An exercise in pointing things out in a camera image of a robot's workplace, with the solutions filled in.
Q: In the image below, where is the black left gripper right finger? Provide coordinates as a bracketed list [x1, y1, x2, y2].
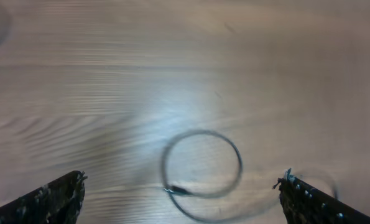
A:
[273, 169, 370, 224]

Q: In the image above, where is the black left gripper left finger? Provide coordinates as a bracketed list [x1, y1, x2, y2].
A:
[0, 170, 87, 224]

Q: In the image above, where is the black cable bundle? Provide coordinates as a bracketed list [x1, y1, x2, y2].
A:
[159, 129, 340, 224]

